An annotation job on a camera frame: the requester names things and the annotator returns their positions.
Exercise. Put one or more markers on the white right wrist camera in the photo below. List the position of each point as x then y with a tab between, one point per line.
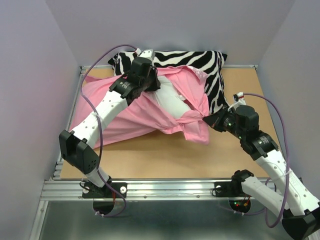
239	100

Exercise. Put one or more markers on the white pillow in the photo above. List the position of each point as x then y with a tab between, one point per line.
169	98

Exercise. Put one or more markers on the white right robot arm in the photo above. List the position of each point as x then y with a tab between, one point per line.
298	208

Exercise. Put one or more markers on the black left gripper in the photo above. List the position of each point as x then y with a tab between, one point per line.
155	83

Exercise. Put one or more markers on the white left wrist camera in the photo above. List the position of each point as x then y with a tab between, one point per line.
147	53

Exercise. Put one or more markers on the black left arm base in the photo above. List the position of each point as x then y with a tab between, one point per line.
106	202

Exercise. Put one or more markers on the aluminium table frame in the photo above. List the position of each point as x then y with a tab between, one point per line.
60	161

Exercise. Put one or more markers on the aluminium mounting rail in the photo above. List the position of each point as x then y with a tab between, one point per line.
138	189

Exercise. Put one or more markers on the zebra print pillow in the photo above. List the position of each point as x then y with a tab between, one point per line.
210	62

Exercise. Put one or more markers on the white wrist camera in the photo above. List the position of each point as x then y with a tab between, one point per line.
147	53
239	100

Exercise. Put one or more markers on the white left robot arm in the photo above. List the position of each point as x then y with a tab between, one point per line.
77	145

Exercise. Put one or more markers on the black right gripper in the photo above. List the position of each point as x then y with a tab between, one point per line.
216	119

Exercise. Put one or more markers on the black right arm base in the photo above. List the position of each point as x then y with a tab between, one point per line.
233	189

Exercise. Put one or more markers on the pink floral satin pillowcase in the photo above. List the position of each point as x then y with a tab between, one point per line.
144	115

